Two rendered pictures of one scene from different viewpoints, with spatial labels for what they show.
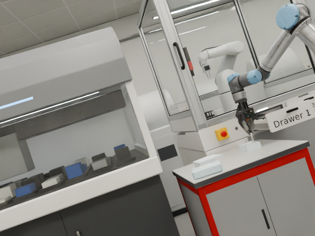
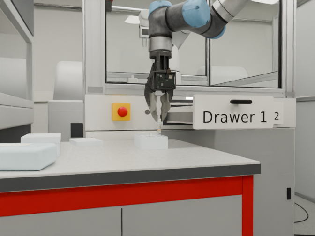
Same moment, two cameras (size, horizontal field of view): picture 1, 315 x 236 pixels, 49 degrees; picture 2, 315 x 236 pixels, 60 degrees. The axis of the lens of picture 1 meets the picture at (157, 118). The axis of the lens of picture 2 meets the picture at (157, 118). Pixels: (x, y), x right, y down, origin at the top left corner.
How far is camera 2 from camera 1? 123 cm
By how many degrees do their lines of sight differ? 8
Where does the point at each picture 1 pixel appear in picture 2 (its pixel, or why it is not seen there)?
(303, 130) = (240, 147)
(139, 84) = not seen: hidden behind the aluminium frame
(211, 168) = (12, 154)
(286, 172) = (194, 216)
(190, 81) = (99, 14)
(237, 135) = (145, 122)
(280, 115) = (218, 104)
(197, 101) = (100, 49)
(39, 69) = not seen: outside the picture
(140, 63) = not seen: hidden behind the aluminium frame
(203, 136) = (90, 105)
